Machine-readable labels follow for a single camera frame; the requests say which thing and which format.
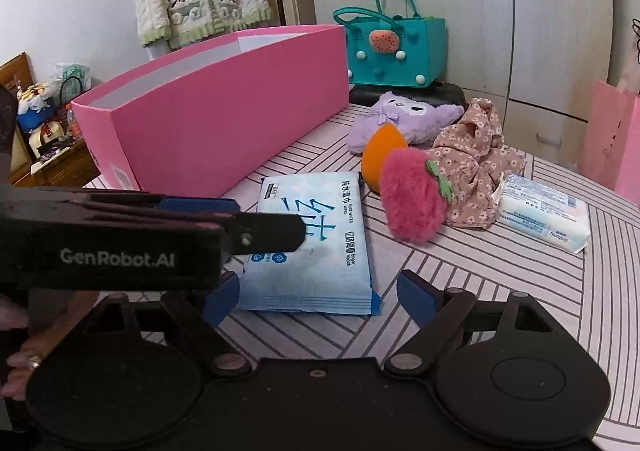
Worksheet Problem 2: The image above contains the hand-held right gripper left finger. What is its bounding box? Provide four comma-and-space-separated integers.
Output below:
90, 271, 252, 378

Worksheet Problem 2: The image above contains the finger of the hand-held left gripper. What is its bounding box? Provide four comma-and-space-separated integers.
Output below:
151, 198, 242, 217
220, 212, 307, 266

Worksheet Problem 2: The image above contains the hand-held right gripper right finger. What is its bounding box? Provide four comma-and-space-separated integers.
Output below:
384, 269, 555, 377

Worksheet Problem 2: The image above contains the blue wet wipes pack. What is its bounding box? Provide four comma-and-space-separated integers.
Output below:
234, 171, 384, 316

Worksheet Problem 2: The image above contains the pink cardboard box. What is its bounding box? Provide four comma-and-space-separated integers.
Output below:
70, 24, 351, 199

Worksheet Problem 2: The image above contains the pink fluffy strawberry plush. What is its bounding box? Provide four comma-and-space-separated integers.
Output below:
378, 146, 455, 245

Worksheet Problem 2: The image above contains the white tissue pack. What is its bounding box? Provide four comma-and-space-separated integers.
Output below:
492, 173, 592, 255

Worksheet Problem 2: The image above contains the pink floral cloth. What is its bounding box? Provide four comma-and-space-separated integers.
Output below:
429, 98, 529, 231

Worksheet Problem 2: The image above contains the person's left hand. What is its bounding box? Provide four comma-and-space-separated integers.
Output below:
0, 291, 101, 401

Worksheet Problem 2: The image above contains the pink striped tablecloth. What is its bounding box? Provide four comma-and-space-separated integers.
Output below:
82, 103, 640, 451

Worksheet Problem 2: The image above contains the wooden dresser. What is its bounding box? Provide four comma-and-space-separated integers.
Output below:
0, 51, 104, 190

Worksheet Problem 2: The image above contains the blue wrapped bouquet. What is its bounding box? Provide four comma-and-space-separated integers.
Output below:
17, 85, 57, 133

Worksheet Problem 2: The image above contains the green white plastic bag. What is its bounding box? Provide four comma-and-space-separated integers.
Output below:
52, 61, 93, 98

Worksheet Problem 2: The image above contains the purple plush toy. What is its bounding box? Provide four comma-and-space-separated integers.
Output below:
347, 91, 466, 155

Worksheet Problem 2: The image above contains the black suitcase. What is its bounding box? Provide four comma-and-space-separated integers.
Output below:
348, 80, 469, 108

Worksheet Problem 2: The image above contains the teal felt tote bag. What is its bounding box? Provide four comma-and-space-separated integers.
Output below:
332, 0, 447, 88

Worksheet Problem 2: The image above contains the pink tote bag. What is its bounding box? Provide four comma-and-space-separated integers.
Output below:
581, 78, 640, 208

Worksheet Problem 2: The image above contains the beige wardrobe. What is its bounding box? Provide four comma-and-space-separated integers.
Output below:
284, 0, 617, 167

